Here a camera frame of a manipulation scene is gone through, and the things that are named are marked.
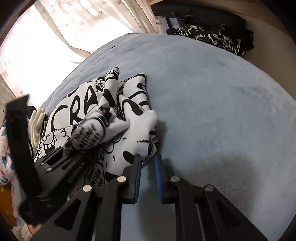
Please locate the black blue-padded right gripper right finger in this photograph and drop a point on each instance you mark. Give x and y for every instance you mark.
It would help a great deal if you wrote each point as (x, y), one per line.
(202, 213)

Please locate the folded cream fleece garment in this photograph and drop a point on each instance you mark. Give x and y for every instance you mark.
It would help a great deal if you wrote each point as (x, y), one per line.
(34, 129)

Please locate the sheer white floral curtain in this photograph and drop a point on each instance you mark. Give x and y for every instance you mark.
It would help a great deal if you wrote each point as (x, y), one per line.
(51, 38)

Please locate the black white patterned clothes pile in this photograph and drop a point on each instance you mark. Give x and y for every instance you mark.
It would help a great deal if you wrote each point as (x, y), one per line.
(213, 26)

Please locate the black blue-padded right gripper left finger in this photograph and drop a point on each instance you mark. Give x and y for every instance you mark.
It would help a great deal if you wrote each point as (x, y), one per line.
(95, 213)

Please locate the blue-grey fleece bed blanket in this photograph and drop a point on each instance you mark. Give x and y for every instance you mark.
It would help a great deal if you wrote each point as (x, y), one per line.
(221, 120)

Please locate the white black graffiti print hoodie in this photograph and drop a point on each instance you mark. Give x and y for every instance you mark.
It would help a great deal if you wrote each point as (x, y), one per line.
(109, 114)

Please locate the white blue floral quilt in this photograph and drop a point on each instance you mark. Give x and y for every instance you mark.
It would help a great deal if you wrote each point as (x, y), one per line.
(6, 163)

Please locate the person's hand holding gripper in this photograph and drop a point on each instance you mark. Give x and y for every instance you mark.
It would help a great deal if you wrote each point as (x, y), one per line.
(34, 229)

